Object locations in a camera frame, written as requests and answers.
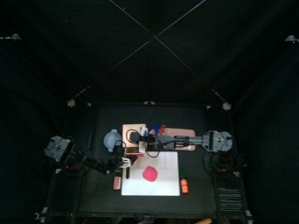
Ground wooden drawer box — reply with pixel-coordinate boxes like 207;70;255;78
122;123;149;158

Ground red dough lump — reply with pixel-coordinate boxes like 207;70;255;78
142;165;161;183

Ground blue-grey bowl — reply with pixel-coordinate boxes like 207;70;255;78
103;129;125;153

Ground pink tray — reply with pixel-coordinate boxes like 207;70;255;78
158;127;197;152

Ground white cutting mat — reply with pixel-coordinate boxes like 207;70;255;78
121;150;182;197

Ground orange toy carrot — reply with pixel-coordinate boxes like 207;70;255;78
181;172;191;194

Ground white printed label sticker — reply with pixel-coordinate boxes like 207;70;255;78
218;187;243;214

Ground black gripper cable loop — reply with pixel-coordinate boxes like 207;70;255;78
145;148;162;158

